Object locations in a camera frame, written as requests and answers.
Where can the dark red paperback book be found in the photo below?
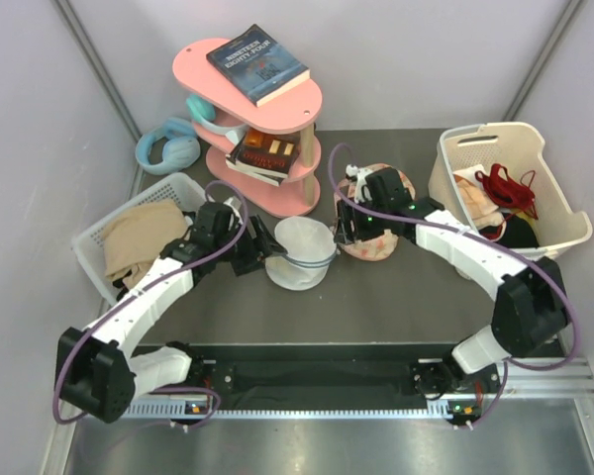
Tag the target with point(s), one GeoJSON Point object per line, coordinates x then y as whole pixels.
{"type": "Point", "coordinates": [264, 153]}

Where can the blue headphones on floor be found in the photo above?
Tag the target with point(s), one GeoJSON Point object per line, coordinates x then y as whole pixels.
{"type": "Point", "coordinates": [180, 150]}

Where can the black garment in basket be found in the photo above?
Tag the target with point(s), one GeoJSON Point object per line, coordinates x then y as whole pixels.
{"type": "Point", "coordinates": [514, 233]}

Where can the white perforated plastic basket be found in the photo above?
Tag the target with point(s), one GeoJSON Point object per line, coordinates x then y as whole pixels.
{"type": "Point", "coordinates": [88, 246]}

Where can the grey slotted cable duct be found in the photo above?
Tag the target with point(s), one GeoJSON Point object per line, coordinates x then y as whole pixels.
{"type": "Point", "coordinates": [191, 409]}

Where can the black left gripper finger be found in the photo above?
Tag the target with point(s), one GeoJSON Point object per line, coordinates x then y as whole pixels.
{"type": "Point", "coordinates": [247, 260]}
{"type": "Point", "coordinates": [264, 241]}

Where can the teal headphones on shelf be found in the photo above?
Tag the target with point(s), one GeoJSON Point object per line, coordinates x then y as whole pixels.
{"type": "Point", "coordinates": [204, 113]}

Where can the pink three-tier shelf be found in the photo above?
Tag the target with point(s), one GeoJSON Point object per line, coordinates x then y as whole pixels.
{"type": "Point", "coordinates": [295, 111]}

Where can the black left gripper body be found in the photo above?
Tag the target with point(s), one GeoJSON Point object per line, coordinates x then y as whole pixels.
{"type": "Point", "coordinates": [246, 243]}

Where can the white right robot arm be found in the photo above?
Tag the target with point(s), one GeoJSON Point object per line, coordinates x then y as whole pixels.
{"type": "Point", "coordinates": [528, 296]}

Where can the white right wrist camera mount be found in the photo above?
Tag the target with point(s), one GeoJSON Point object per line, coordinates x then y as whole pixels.
{"type": "Point", "coordinates": [357, 179]}

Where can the peach garment in basket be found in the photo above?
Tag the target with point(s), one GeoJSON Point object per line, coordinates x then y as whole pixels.
{"type": "Point", "coordinates": [483, 212]}

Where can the beige folded garment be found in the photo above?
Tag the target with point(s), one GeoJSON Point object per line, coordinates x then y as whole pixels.
{"type": "Point", "coordinates": [135, 239]}

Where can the cream plastic laundry basket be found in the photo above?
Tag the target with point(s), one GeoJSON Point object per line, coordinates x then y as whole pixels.
{"type": "Point", "coordinates": [518, 146]}

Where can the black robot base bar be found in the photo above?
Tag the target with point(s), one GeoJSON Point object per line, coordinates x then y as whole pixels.
{"type": "Point", "coordinates": [332, 376]}

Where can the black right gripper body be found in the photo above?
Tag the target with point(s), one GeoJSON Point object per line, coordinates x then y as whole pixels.
{"type": "Point", "coordinates": [365, 224]}

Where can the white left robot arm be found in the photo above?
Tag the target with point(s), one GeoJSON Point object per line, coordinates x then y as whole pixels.
{"type": "Point", "coordinates": [96, 369]}

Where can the blue Nineteen Eighty-Four book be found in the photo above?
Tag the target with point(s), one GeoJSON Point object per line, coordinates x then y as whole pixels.
{"type": "Point", "coordinates": [258, 65]}

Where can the red strappy garment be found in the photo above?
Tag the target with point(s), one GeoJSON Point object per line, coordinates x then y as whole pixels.
{"type": "Point", "coordinates": [508, 193]}

